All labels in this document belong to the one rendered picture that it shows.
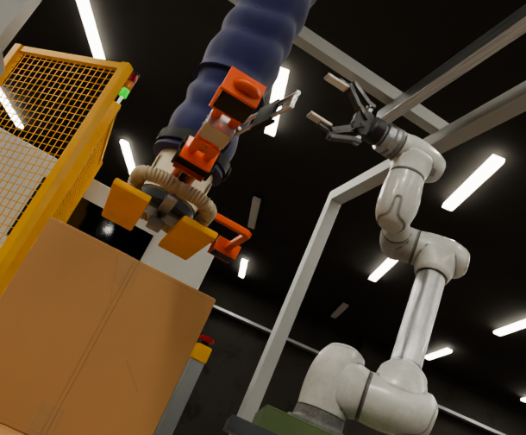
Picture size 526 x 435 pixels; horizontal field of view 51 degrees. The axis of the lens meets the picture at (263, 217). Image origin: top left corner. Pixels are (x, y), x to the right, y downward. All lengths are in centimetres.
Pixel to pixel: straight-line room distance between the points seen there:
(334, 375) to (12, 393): 92
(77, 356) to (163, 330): 18
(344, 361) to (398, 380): 17
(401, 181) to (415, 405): 65
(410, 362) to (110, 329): 96
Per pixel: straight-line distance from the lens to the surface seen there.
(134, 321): 123
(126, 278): 124
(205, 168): 133
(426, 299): 196
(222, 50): 172
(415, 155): 160
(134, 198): 142
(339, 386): 174
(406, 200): 153
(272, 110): 104
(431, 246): 207
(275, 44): 178
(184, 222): 141
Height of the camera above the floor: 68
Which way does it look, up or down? 21 degrees up
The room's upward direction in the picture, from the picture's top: 25 degrees clockwise
